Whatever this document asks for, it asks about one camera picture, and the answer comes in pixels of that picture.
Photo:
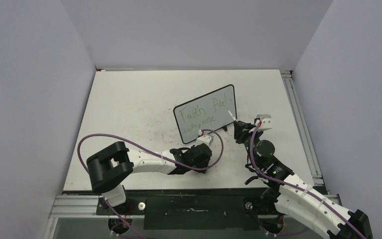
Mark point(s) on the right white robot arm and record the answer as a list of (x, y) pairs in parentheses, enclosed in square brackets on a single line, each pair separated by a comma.
[(287, 194)]

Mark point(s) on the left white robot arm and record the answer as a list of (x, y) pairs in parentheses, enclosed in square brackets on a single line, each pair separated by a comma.
[(110, 166)]

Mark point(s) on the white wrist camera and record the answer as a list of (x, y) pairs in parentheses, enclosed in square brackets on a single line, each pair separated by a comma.
[(263, 122), (204, 139)]

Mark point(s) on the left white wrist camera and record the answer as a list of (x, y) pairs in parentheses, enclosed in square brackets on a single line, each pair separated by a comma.
[(204, 139)]

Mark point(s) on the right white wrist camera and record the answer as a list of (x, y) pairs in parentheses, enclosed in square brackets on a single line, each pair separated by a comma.
[(263, 122)]

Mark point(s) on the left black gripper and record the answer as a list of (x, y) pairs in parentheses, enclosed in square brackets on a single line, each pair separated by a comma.
[(205, 164)]

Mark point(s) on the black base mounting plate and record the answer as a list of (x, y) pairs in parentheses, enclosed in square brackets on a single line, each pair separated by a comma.
[(199, 209)]

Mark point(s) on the aluminium front frame rail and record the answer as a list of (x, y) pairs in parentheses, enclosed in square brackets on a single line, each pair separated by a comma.
[(73, 216)]

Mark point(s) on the black framed small whiteboard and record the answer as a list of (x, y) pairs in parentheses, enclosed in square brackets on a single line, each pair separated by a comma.
[(209, 111)]

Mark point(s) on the aluminium rail right side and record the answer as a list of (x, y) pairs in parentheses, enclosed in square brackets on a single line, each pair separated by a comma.
[(302, 128)]

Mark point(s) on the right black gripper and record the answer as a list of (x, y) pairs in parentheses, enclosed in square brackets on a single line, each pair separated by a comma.
[(242, 131)]

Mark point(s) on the white whiteboard marker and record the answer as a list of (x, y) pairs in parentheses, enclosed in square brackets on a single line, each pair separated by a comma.
[(232, 115)]

